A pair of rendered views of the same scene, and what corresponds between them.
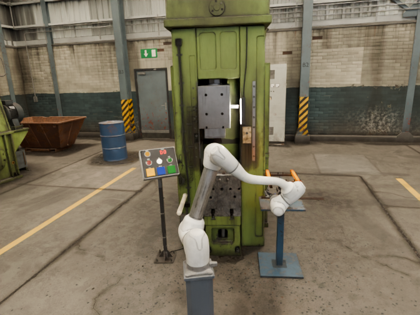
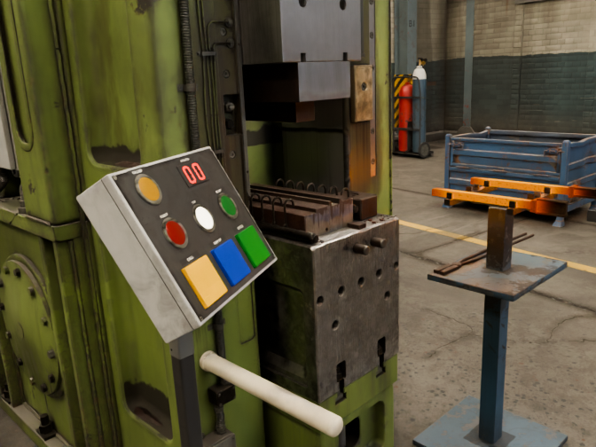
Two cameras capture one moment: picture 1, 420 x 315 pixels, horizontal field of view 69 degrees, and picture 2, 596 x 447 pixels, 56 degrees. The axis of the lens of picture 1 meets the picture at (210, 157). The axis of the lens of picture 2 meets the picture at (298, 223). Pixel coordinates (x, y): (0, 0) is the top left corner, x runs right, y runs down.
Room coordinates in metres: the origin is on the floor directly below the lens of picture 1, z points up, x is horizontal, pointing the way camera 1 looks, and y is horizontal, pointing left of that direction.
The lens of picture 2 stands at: (2.00, 1.12, 1.34)
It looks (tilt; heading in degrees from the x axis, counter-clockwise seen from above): 15 degrees down; 311
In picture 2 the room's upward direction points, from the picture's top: 3 degrees counter-clockwise
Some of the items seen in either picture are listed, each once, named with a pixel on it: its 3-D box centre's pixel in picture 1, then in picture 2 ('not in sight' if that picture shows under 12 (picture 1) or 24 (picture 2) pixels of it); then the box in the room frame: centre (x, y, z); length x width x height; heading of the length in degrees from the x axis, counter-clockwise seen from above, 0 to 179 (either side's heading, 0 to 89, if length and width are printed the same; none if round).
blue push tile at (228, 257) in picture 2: (160, 170); (229, 262); (2.74, 0.46, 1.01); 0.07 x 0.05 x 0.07; 111
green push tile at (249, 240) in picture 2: (171, 169); (251, 247); (2.78, 0.37, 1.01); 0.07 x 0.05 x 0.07; 111
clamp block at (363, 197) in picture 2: not in sight; (354, 205); (2.96, -0.24, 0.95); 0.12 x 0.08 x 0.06; 176
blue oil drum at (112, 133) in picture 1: (113, 140); not in sight; (7.17, 2.29, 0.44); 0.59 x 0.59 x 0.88
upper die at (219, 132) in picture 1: (215, 129); (270, 82); (3.12, -0.07, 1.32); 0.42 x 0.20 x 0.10; 176
